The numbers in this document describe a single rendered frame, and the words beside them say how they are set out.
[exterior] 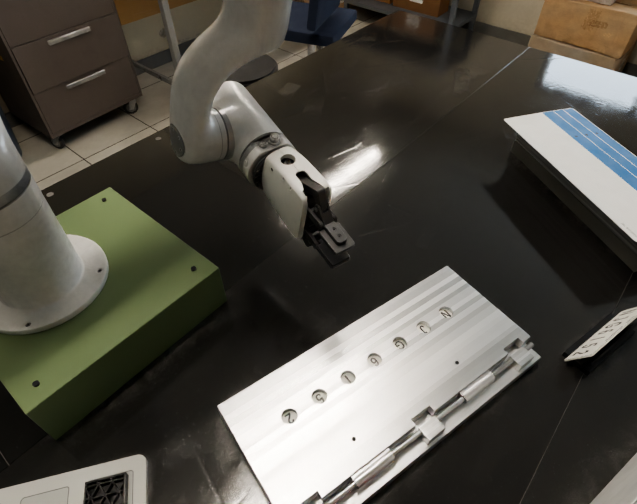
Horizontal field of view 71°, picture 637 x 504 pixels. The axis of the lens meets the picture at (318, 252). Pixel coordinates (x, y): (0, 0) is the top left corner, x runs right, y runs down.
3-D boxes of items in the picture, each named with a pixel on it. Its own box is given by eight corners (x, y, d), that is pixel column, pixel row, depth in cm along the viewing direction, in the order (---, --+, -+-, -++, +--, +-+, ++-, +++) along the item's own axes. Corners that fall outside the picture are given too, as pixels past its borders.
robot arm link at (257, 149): (290, 122, 65) (301, 136, 64) (286, 164, 72) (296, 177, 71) (239, 141, 62) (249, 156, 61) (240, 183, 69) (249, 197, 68)
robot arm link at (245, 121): (240, 137, 61) (294, 128, 67) (196, 80, 66) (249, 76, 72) (229, 181, 68) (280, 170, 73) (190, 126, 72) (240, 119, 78)
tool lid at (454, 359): (444, 272, 79) (447, 265, 78) (535, 349, 69) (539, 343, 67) (218, 411, 62) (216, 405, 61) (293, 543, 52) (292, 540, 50)
